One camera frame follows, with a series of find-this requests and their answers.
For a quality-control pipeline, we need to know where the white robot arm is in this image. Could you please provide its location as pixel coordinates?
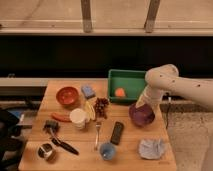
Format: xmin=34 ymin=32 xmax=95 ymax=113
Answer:
xmin=136 ymin=64 xmax=213 ymax=111

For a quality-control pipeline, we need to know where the crumpled blue-white cloth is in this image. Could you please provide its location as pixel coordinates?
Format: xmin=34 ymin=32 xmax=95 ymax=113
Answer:
xmin=138 ymin=139 xmax=165 ymax=160

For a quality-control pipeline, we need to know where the black remote control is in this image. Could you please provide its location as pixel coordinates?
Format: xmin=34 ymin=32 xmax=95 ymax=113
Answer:
xmin=110 ymin=122 xmax=124 ymax=145

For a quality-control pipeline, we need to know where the black binder clip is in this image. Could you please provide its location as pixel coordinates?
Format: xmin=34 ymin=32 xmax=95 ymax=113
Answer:
xmin=43 ymin=120 xmax=59 ymax=133

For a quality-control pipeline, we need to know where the blue cup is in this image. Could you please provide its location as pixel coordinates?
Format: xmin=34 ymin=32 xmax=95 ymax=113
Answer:
xmin=99 ymin=142 xmax=116 ymax=160

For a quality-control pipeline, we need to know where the yellow banana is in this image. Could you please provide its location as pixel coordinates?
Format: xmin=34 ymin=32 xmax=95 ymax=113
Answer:
xmin=85 ymin=101 xmax=96 ymax=121

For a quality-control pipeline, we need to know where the red bowl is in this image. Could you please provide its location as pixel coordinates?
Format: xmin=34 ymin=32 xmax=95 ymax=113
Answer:
xmin=56 ymin=87 xmax=79 ymax=106

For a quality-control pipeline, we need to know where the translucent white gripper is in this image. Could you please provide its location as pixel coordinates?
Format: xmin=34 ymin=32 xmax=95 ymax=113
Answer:
xmin=136 ymin=85 xmax=164 ymax=112

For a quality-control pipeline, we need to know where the blue sponge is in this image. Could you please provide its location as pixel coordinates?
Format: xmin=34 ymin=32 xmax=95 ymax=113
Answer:
xmin=81 ymin=85 xmax=95 ymax=99

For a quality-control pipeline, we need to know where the silver round tin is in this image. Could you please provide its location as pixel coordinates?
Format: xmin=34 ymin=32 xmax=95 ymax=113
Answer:
xmin=38 ymin=143 xmax=55 ymax=160

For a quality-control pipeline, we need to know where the black-handled knife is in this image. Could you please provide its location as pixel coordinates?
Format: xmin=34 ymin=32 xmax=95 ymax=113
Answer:
xmin=51 ymin=138 xmax=79 ymax=155

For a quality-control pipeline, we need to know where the purple bowl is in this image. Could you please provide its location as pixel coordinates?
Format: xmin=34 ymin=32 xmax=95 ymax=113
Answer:
xmin=129 ymin=103 xmax=155 ymax=127

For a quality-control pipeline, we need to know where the black chair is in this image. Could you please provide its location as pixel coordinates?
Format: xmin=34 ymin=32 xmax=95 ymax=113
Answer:
xmin=0 ymin=108 xmax=23 ymax=171

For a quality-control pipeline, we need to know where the orange object in bin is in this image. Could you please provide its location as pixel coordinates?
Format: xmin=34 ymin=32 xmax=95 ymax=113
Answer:
xmin=115 ymin=88 xmax=126 ymax=97

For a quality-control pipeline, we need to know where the white cup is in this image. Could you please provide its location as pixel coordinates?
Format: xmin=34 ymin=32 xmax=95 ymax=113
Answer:
xmin=69 ymin=108 xmax=90 ymax=130

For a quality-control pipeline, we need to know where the green plastic bin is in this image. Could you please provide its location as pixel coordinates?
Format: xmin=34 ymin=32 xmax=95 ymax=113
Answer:
xmin=108 ymin=69 xmax=146 ymax=103

